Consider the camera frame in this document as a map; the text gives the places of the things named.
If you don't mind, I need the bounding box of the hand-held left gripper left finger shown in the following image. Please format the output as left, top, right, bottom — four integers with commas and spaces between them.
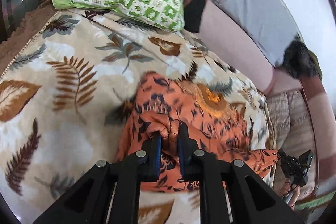
34, 134, 163, 224

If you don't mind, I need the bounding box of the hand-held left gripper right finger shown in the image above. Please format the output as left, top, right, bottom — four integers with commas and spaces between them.
177, 124, 302, 224

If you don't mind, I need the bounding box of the orange floral shirt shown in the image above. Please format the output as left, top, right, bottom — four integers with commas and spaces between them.
115, 71, 280, 193

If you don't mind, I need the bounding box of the person's right hand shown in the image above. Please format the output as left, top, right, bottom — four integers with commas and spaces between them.
279, 179, 300, 210

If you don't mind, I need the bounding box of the striped sofa cushion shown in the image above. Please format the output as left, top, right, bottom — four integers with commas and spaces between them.
265, 90, 319, 197

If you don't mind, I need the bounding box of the green striped cloth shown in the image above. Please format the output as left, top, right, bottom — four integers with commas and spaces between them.
295, 196, 330, 212

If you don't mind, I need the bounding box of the olive cloth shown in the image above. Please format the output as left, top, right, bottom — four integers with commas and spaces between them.
308, 50, 323, 83

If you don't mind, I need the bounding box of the dark furry cushion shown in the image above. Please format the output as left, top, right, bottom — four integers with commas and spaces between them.
283, 40, 320, 80

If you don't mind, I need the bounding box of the leaf print blanket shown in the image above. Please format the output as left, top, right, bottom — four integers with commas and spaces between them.
0, 8, 277, 224

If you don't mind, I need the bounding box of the pink sofa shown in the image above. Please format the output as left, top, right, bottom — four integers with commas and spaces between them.
199, 0, 336, 177

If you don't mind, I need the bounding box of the grey pillow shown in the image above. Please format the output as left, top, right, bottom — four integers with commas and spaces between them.
212, 0, 302, 67

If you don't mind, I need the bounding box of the brown ruffled cloth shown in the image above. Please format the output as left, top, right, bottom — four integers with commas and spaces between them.
0, 0, 61, 73

